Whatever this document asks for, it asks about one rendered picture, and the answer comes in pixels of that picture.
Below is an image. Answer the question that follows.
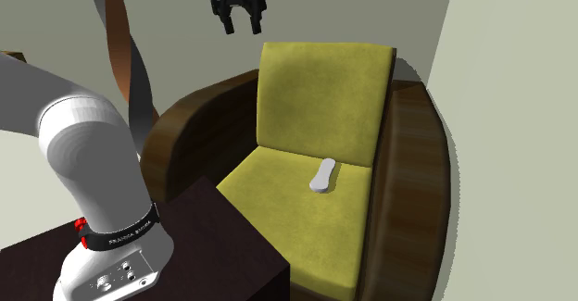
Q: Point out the brown and grey curved floor lamp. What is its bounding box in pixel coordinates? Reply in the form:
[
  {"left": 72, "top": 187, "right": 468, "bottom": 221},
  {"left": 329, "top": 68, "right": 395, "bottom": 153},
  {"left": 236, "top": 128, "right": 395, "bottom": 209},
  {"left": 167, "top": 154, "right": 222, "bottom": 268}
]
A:
[{"left": 85, "top": 0, "right": 161, "bottom": 155}]

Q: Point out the yellow cushioned wooden armchair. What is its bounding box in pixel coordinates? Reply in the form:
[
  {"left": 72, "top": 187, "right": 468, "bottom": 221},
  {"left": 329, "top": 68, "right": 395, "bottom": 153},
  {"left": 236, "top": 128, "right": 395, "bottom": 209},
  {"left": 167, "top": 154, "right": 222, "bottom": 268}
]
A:
[{"left": 140, "top": 42, "right": 452, "bottom": 301}]

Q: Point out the white remote control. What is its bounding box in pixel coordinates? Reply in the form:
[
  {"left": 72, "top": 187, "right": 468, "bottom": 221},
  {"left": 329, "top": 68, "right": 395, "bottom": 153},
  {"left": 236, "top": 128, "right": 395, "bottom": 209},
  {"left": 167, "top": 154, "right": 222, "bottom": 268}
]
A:
[{"left": 308, "top": 157, "right": 337, "bottom": 194}]

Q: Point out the dark robot stand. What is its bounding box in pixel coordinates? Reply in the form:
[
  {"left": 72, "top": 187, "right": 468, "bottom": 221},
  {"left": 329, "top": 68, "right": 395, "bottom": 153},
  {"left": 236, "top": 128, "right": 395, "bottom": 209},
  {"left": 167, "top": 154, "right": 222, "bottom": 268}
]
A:
[{"left": 0, "top": 176, "right": 291, "bottom": 301}]

